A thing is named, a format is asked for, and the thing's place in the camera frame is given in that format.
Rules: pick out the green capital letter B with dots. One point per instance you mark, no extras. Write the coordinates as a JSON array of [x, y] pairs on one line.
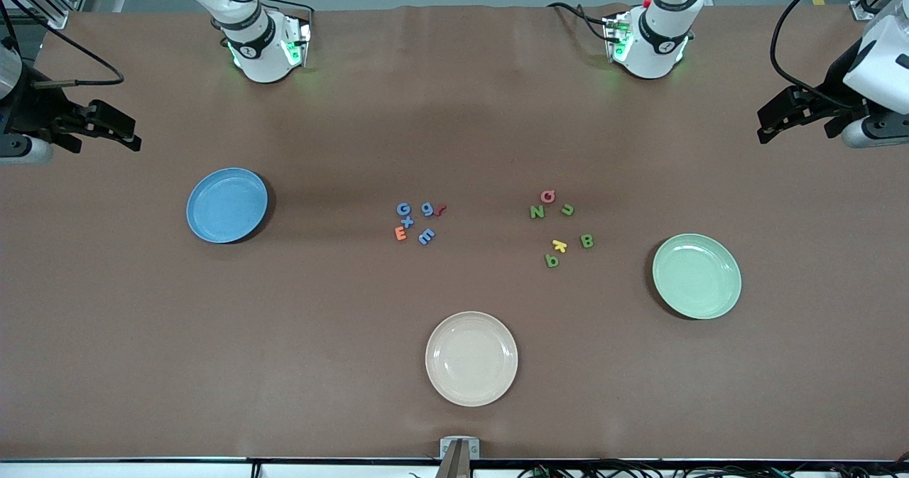
[[587, 241]]

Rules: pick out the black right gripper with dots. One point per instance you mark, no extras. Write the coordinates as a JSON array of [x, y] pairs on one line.
[[28, 111]]

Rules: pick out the green small letter b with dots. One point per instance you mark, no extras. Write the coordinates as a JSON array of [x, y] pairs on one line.
[[552, 260]]

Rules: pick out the pink letter Q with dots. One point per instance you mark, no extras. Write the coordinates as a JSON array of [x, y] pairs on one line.
[[547, 196]]

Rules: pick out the blue small letter g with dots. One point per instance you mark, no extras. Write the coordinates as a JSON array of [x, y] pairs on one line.
[[427, 209]]

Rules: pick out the grey metal post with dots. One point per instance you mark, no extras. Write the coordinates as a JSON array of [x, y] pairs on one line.
[[454, 464]]

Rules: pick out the beige plate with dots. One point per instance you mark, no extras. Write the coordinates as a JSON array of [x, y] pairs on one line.
[[471, 359]]

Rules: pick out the green letter N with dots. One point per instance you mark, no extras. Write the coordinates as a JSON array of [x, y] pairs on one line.
[[537, 212]]

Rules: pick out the blue letter E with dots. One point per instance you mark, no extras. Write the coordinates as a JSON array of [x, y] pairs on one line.
[[427, 236]]

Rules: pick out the yellow letter k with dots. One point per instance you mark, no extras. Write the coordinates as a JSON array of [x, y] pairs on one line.
[[559, 246]]

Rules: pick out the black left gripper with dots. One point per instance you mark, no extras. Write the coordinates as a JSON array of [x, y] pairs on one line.
[[845, 74]]

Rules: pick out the white table edge rail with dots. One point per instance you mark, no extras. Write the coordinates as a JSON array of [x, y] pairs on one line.
[[142, 471]]

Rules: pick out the blue plate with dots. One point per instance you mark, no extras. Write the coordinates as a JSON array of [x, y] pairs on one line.
[[227, 205]]

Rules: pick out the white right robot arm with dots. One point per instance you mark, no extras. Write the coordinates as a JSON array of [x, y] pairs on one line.
[[259, 45]]

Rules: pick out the blue capital letter G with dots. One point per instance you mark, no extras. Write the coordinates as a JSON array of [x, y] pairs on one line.
[[403, 209]]

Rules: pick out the grey metal bracket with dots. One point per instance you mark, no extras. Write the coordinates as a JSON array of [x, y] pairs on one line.
[[474, 448]]

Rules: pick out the green plate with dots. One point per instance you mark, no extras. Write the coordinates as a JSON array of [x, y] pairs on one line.
[[697, 276]]

